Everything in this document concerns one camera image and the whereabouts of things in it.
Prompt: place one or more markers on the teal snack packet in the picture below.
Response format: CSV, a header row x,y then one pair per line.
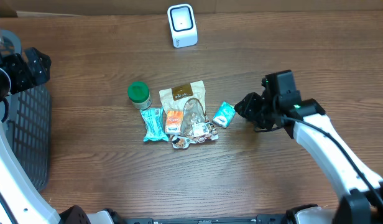
x,y
154,124

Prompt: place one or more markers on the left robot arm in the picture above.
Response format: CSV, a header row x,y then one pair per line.
x,y
20,202

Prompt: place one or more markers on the beige snack pouch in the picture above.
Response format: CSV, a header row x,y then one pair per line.
x,y
196,125

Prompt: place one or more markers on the white barcode scanner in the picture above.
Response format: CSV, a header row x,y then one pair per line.
x,y
182,24

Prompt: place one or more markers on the cardboard back panel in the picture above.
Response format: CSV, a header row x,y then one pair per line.
x,y
13,8

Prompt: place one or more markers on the green lid container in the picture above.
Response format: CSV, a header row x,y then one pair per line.
x,y
139,94

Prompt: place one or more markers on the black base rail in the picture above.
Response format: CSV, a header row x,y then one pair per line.
x,y
259,219

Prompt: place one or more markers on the teal tissue pack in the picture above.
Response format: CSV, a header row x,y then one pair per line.
x,y
224,115

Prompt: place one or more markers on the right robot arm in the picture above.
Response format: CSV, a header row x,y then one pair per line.
x,y
358,188

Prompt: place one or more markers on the orange tissue pack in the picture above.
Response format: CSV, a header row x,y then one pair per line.
x,y
174,120

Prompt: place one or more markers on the grey plastic basket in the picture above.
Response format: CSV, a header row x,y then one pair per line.
x,y
26,106

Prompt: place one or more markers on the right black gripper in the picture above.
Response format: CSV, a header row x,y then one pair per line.
x,y
249,112

